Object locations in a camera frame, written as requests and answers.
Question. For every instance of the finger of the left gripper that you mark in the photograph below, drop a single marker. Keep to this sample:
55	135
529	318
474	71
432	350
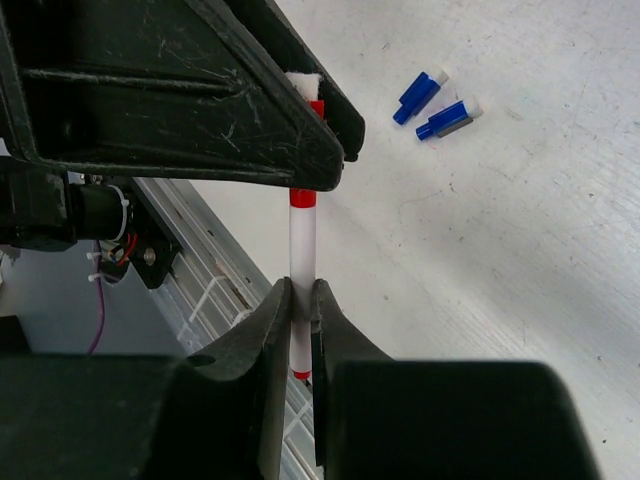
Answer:
166	89
292	54

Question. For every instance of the white pen red end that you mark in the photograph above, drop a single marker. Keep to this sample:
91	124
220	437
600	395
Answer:
302	253

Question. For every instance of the red pen cap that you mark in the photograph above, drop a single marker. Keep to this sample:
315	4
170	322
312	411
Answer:
310	95

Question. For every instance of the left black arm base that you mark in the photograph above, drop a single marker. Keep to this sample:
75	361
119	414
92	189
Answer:
114	211

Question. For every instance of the blue pen cap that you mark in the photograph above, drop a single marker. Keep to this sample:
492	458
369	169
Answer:
450	119
420	92

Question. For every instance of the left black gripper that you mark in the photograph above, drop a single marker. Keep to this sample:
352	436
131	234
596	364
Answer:
36	209

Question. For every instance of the aluminium frame rail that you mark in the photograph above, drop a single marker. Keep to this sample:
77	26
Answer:
213	284

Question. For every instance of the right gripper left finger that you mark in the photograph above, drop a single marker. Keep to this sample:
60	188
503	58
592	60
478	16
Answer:
217	414

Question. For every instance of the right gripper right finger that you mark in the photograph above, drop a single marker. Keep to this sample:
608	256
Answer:
376	417

